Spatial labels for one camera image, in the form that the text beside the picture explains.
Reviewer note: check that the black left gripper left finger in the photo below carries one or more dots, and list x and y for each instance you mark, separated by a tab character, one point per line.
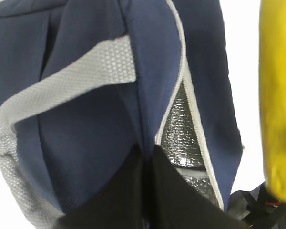
117	205

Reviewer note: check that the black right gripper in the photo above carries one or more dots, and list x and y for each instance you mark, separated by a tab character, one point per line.
258	209

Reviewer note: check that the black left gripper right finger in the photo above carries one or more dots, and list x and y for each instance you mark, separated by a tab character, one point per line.
173	204

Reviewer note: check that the navy insulated lunch bag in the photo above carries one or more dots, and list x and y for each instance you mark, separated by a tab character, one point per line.
83	81

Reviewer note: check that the yellow banana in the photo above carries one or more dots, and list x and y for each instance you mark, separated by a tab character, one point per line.
272	89

